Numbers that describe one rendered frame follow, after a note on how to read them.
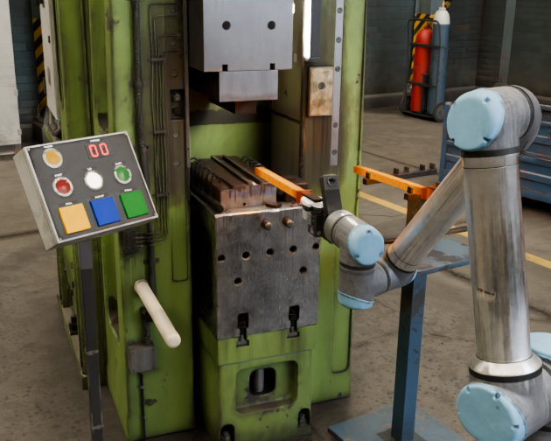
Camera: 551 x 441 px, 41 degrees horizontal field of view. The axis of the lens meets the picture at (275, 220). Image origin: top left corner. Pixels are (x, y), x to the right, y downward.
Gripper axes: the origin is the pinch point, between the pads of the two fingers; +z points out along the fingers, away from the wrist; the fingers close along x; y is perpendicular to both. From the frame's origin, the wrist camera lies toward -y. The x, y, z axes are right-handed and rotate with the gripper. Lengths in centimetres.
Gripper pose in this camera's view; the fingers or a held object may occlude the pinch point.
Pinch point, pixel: (307, 196)
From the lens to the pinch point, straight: 210.8
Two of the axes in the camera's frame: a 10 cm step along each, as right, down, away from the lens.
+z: -3.7, -3.1, 8.8
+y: -0.2, 9.5, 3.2
